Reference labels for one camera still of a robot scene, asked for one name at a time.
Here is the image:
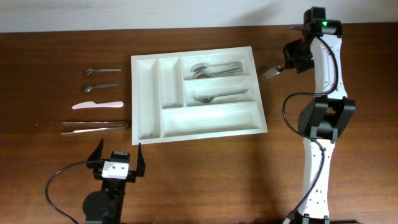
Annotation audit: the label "large metal spoon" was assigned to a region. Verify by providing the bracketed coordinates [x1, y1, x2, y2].
[192, 67, 243, 79]
[190, 62, 243, 72]

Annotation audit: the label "white plastic knife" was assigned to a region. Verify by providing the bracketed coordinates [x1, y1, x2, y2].
[72, 101, 124, 110]

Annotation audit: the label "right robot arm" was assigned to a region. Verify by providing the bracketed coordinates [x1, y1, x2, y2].
[283, 7, 356, 223]

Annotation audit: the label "metal fork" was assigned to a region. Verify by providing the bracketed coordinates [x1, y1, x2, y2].
[262, 65, 285, 79]
[193, 89, 248, 103]

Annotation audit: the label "small metal teaspoon lower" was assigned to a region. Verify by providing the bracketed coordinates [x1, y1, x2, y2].
[81, 83, 118, 93]

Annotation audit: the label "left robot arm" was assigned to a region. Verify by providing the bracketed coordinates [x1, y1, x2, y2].
[82, 139, 146, 224]

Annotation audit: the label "white plastic cutlery tray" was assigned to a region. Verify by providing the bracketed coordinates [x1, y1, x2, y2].
[131, 46, 268, 145]

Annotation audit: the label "metal kitchen tongs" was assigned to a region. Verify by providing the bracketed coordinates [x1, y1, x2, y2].
[61, 121, 129, 135]

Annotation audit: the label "small metal teaspoon upper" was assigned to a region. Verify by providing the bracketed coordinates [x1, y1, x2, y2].
[83, 68, 121, 76]

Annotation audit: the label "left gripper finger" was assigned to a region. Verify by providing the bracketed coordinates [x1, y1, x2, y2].
[86, 139, 104, 168]
[131, 143, 146, 177]

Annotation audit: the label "small metal teaspoon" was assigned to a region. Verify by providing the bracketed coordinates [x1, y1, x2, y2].
[81, 83, 118, 93]
[83, 68, 121, 76]

